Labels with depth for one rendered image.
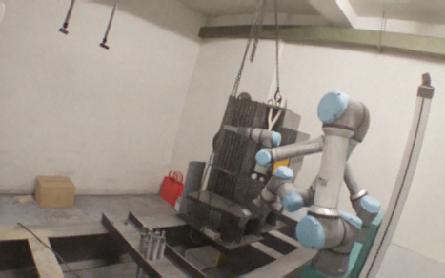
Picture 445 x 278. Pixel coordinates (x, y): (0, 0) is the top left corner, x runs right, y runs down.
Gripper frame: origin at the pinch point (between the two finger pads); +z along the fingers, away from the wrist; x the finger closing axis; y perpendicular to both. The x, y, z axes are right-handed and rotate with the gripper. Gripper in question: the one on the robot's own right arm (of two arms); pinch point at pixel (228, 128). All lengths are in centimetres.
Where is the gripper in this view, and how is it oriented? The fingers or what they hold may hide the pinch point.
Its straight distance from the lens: 165.5
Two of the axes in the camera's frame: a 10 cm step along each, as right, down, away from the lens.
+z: -9.0, -2.3, 3.7
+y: -2.3, 9.7, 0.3
